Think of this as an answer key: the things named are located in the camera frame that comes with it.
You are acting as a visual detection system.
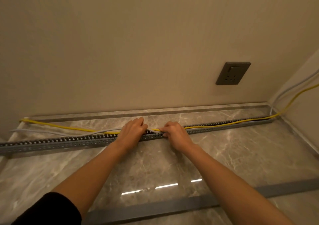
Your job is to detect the person's left hand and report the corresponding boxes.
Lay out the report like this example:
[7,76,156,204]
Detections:
[113,117,149,151]

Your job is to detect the person's right hand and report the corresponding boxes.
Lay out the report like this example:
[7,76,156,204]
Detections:
[159,121,198,152]

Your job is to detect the yellow cable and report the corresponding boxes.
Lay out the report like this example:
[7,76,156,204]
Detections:
[20,82,319,135]

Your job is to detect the grey slotted cable duct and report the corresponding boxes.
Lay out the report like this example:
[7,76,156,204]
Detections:
[0,116,273,156]

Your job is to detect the grey duct cover strip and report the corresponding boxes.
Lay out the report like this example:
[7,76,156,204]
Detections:
[82,177,319,225]

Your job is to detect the grey cable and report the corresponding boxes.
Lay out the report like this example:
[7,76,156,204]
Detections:
[10,69,319,137]

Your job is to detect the person's left forearm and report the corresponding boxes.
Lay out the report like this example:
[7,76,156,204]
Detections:
[51,141,128,221]

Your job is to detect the person's right forearm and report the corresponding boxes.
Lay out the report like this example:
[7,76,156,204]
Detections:
[187,144,295,225]

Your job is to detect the black sleeve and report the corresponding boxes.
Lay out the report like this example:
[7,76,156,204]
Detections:
[11,192,82,225]

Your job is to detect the grey wall socket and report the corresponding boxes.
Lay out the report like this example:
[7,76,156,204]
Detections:
[215,61,252,86]

